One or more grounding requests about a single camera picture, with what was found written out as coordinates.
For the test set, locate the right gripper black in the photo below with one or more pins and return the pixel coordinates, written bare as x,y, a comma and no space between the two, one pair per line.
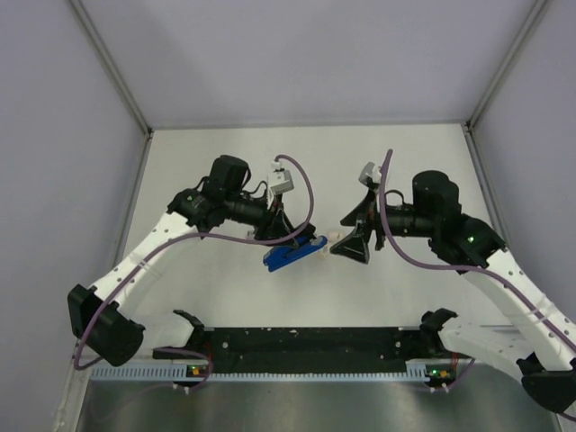
368,215

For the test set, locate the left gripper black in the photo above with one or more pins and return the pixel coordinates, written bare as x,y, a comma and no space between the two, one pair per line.
278,227

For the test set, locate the blue stapler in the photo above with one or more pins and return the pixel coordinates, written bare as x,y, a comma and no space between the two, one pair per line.
281,256

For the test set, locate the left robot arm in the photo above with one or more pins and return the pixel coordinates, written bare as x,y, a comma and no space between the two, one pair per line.
102,315

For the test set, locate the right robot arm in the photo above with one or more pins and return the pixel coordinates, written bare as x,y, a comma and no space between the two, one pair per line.
543,360

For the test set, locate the small white staple box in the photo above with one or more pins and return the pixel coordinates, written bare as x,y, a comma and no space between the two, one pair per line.
334,236

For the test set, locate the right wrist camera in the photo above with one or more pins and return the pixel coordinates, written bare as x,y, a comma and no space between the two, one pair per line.
370,175

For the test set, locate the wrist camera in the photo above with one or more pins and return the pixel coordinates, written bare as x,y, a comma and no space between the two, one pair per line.
279,180
370,175

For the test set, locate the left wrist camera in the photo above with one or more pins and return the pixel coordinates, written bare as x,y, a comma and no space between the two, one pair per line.
279,180

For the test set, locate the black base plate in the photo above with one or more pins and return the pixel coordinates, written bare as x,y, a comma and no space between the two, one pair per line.
313,350

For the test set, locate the white cable duct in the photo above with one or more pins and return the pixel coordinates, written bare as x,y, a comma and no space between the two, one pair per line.
140,372

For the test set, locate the aluminium frame rail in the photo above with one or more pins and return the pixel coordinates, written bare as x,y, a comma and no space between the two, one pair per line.
87,353

